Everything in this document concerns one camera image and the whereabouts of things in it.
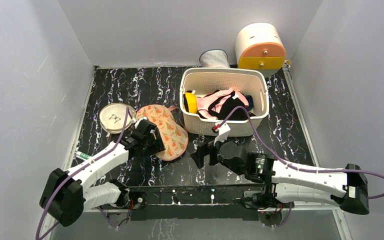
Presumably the aluminium front frame rail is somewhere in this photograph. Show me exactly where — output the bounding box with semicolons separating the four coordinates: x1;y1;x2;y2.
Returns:
43;187;345;214

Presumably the cream perforated plastic basket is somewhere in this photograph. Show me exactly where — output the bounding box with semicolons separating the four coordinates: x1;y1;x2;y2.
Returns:
179;67;269;137

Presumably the dark blue garment in basket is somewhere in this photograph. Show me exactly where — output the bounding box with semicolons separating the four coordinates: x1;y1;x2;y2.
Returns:
245;95;254;112

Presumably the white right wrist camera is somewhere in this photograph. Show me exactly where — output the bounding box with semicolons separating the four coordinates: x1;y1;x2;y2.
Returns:
212;122;231;146

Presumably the round beige mesh laundry bag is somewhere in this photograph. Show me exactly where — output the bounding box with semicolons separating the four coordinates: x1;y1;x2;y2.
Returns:
98;103;136;134

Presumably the cream orange drawer box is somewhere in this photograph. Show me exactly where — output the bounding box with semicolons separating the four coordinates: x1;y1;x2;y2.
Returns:
234;22;286;78

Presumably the white mesh cylinder bag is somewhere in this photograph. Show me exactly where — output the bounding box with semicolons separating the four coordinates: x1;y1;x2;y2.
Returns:
199;49;230;68

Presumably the pink bra in basket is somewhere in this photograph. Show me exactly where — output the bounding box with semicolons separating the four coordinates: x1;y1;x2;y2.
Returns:
196;88;254;120

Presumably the yellow garment in basket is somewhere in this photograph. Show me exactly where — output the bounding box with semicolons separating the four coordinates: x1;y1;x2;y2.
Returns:
182;91;198;114

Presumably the black bra in basket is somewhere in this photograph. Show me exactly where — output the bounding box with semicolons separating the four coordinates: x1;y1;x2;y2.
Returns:
203;90;250;120

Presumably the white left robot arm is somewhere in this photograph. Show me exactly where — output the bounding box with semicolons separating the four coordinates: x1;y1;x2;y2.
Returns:
39;117;165;227

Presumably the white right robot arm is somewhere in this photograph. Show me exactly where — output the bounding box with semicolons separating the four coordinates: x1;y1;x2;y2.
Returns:
190;141;370;215

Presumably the orange floral bra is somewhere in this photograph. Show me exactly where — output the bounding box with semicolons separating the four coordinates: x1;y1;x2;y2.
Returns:
136;104;189;162

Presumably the green white tube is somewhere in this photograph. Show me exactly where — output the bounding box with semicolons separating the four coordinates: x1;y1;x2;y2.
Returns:
74;151;91;161

